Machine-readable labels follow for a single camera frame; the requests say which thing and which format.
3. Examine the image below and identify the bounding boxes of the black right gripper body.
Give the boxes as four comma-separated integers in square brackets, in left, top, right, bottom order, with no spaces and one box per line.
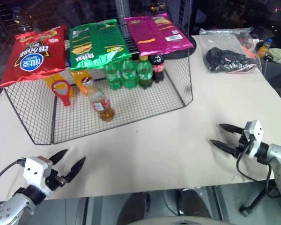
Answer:
[233,129,251,158]

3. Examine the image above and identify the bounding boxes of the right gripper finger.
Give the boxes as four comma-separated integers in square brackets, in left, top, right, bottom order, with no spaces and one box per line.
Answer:
[219,123,245,135]
[209,139,237,156]

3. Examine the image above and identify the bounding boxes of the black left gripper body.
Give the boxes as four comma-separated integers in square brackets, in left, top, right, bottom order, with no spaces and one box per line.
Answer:
[44,169,67,191]

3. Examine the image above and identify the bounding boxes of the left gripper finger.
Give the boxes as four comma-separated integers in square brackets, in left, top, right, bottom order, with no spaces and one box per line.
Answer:
[65,157,87,183]
[49,149,69,165]

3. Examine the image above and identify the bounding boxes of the red plastic loop handle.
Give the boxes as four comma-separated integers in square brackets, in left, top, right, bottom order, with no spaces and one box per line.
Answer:
[51,79,72,107]

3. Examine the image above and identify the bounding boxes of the glass bottle amber drink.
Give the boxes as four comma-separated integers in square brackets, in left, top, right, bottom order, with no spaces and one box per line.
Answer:
[81,75,116,122]

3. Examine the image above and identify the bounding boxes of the orange soda bottle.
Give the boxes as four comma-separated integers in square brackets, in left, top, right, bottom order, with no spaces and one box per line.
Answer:
[70,70,93,96]
[44,72,74,98]

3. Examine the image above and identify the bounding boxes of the small orange bottle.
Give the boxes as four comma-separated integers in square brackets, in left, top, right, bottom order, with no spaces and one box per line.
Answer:
[258,39,273,59]

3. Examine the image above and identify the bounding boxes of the dark cola bottle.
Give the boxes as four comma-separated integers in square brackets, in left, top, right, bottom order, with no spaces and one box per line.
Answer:
[149,54,166,84]

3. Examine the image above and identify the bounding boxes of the black tripod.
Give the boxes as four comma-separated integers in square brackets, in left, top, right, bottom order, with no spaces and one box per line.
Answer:
[239,184,273,218]

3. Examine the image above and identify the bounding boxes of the dark rounded shape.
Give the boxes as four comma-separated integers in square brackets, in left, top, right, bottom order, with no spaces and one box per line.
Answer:
[176,188,212,219]

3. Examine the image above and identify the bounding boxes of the black bundle in bag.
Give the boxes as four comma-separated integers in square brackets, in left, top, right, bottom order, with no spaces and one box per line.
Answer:
[206,46,251,72]

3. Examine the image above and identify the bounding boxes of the orange item in bag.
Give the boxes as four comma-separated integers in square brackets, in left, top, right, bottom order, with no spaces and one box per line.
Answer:
[242,44,256,60]

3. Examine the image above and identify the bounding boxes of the black round base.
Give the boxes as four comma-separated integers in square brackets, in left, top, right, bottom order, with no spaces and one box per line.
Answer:
[163,35,198,60]

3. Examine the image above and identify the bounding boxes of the pale green cloth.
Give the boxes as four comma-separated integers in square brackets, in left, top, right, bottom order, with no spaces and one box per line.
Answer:
[267,47,281,64]

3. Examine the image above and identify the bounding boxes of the clear plastic bag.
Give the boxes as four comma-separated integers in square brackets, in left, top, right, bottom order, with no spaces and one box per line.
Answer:
[199,27,263,75]

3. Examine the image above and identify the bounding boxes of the red chip bag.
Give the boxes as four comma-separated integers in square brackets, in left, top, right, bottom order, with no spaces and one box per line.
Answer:
[0,25,69,89]

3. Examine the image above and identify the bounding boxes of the green chip bag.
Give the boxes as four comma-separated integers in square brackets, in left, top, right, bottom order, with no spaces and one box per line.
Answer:
[68,19,132,72]

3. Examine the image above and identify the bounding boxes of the magenta chip bag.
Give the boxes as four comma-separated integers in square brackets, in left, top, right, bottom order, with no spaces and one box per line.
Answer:
[124,13,194,57]

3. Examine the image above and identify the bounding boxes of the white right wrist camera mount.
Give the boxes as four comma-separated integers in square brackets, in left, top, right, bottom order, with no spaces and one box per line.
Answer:
[243,120,264,159]

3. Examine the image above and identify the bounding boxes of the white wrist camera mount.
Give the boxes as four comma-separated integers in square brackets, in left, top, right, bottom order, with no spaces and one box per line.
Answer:
[23,156,53,199]
[243,120,264,159]

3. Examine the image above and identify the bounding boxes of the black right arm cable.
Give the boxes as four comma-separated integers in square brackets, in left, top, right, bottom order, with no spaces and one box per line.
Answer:
[236,140,281,199]

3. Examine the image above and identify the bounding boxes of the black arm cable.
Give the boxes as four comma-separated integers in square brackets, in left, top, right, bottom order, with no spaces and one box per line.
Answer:
[0,158,27,191]
[236,140,281,199]

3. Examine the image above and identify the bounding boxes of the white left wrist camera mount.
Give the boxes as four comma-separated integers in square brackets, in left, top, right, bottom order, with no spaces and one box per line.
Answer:
[23,156,53,199]

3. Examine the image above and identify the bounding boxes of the black wire rack shelf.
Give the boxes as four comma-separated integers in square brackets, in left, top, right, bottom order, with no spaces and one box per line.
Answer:
[3,22,194,145]

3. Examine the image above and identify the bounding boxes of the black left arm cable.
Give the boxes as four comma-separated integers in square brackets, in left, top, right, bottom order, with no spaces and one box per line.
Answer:
[0,158,27,191]

